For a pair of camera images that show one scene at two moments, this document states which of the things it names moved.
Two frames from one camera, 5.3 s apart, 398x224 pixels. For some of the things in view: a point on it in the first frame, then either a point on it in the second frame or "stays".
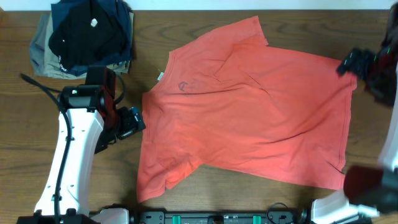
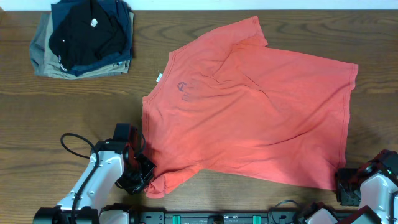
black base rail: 275,216 stays
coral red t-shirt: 231,102 stays
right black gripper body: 352,61 to 345,186
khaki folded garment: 52,68 stays
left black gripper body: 131,121 to 144,171
